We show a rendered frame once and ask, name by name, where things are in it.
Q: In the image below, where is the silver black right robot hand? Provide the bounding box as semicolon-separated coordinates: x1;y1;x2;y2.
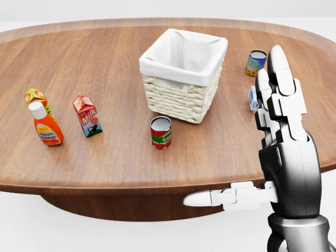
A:
183;45;322;219

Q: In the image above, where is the white wicker basket with liner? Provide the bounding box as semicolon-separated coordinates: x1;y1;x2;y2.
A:
139;28;229;124

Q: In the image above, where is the red milk carton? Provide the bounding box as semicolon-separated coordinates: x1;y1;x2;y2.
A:
72;92;103;138

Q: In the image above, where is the small white blue box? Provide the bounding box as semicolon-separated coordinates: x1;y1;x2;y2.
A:
248;85;259;111

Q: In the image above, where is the blue soup can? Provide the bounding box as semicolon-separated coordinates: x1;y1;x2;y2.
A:
245;50;268;77

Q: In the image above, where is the red tomato sauce can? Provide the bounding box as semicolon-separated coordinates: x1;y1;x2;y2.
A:
150;115;172;151

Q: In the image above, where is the orange tomato ketchup bottle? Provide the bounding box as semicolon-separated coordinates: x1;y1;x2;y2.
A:
28;101;65;146

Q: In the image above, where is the yellow orange juice carton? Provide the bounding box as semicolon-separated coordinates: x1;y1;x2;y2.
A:
24;87;57;123

